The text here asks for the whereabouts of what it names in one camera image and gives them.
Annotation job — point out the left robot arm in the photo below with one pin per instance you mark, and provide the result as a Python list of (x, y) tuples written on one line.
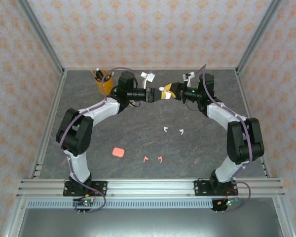
[(76, 133)]

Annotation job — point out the aluminium table side rail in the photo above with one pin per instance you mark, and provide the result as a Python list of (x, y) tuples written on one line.
[(51, 111), (244, 93)]

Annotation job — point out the white earbud charging case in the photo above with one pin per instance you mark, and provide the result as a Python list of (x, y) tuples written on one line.
[(165, 95)]

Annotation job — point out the aluminium frame post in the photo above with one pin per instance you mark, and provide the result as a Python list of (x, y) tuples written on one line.
[(39, 32), (261, 32)]

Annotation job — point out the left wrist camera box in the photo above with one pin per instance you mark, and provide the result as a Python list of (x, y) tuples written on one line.
[(148, 79)]

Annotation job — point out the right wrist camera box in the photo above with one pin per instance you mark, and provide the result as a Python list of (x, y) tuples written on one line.
[(189, 76)]

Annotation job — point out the black pen with white cap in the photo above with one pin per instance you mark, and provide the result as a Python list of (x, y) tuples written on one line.
[(98, 72)]

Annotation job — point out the aluminium frame leg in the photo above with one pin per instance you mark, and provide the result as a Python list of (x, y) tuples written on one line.
[(13, 222), (288, 222)]

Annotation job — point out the aluminium table back rail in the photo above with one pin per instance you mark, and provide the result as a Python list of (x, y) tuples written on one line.
[(162, 68)]

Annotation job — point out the yellow metal pen holder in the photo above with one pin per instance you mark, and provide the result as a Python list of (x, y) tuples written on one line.
[(108, 86)]

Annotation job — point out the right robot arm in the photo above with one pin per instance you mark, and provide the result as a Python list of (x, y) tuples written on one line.
[(244, 138)]

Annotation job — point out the small circuit board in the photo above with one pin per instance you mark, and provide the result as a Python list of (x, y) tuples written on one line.
[(85, 203), (228, 203)]

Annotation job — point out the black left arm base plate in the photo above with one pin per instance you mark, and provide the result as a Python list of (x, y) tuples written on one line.
[(99, 188)]

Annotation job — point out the aluminium mounting rail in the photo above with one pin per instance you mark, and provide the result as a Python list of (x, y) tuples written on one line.
[(150, 187)]

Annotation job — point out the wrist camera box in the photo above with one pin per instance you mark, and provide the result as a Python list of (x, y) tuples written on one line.
[(189, 76), (148, 79)]

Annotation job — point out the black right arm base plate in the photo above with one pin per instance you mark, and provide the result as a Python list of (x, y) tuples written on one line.
[(201, 188)]

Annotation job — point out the black marker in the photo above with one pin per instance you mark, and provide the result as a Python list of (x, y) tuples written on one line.
[(103, 76)]

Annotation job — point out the orange pencil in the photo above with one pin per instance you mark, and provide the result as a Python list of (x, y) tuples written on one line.
[(93, 73)]

